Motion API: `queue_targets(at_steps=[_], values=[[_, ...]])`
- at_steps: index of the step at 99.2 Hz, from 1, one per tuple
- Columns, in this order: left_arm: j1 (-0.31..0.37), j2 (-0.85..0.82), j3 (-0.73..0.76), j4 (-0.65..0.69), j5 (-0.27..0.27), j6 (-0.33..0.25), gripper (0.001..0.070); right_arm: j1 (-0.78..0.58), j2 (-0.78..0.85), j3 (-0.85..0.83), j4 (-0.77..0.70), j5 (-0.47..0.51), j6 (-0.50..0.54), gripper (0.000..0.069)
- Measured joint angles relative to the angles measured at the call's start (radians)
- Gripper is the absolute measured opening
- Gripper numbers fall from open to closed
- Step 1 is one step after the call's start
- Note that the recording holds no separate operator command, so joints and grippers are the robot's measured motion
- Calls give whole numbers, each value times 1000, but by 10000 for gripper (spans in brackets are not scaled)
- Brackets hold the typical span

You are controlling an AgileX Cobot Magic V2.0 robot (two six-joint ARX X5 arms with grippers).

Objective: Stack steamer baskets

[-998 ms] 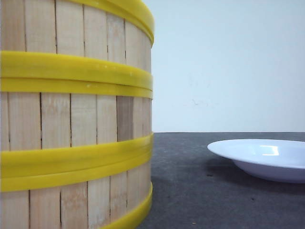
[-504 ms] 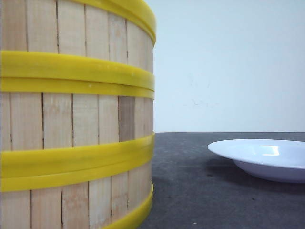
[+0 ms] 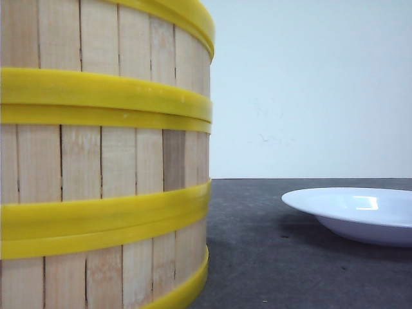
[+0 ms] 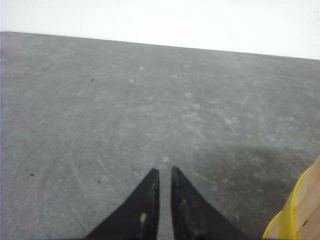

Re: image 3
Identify bamboo steamer drawer yellow rims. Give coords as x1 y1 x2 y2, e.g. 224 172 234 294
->
1 109 211 259

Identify white plate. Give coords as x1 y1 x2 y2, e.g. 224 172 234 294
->
281 187 411 247

